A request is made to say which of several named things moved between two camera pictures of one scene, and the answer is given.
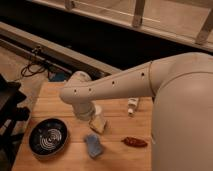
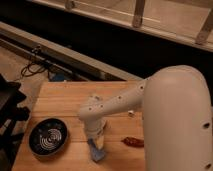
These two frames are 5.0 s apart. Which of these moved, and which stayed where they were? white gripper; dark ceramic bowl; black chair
Moved: white gripper
Stayed: dark ceramic bowl; black chair
